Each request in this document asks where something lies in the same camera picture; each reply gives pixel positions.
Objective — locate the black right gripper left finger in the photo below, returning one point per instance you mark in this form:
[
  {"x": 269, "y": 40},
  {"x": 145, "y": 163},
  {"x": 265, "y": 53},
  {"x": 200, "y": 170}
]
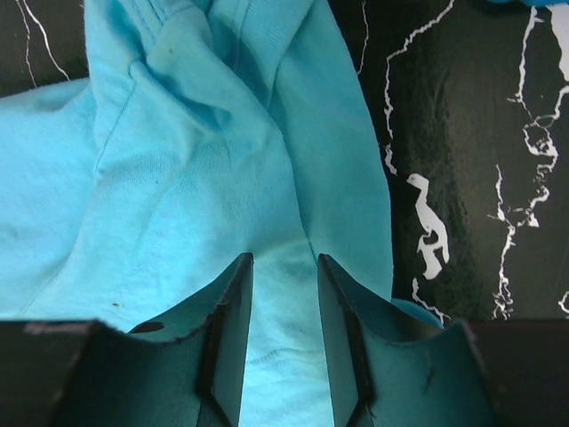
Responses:
[{"x": 184, "y": 367}]

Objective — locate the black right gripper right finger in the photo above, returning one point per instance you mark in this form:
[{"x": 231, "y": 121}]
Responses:
[{"x": 387, "y": 368}]

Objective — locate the cyan t shirt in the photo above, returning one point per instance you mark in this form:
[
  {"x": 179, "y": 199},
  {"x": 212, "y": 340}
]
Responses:
[{"x": 205, "y": 129}]

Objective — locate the black marbled table mat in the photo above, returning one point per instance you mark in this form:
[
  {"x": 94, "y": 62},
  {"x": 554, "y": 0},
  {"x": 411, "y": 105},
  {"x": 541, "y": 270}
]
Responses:
[{"x": 469, "y": 106}]

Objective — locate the blue folded t shirt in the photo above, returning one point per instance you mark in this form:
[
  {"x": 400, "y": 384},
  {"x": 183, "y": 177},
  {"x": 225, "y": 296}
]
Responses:
[{"x": 531, "y": 3}]

